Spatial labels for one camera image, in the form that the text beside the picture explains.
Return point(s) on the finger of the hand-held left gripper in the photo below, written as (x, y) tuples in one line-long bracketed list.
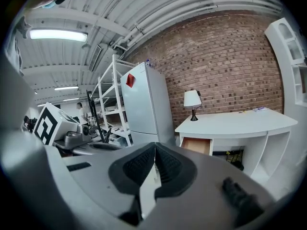
[(105, 145), (96, 150)]

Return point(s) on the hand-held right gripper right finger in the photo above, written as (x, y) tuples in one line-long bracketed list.
[(204, 188)]

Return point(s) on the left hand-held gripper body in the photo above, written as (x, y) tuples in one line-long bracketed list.
[(48, 126)]

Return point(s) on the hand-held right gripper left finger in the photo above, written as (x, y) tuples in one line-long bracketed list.
[(103, 176)]

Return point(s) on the white drawer with wooden inside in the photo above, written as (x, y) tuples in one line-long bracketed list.
[(195, 145)]

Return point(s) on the white desk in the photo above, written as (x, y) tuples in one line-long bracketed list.
[(239, 122)]

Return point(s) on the long ceiling light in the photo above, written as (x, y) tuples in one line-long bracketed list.
[(66, 88), (57, 35), (70, 99)]

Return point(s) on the white metal shelf rack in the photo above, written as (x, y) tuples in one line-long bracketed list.
[(115, 111)]

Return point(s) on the black monitor stand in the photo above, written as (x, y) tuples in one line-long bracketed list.
[(92, 111)]

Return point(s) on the black box with yellow marks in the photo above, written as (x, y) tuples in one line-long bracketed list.
[(233, 159)]

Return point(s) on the grey refrigerator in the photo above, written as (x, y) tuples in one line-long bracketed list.
[(144, 109)]

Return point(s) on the red paper note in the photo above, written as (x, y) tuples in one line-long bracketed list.
[(130, 80)]

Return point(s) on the white ceiling air vent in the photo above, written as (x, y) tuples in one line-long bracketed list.
[(94, 56)]

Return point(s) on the white shade table lamp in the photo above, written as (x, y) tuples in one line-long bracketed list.
[(192, 99)]

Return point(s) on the small white bottle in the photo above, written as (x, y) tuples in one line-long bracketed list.
[(148, 63)]

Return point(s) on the blue flat packet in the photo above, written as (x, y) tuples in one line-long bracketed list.
[(260, 109)]

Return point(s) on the blue face mask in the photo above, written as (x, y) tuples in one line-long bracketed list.
[(49, 5)]

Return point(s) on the white bookcase cabinet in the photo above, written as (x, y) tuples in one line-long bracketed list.
[(279, 56)]

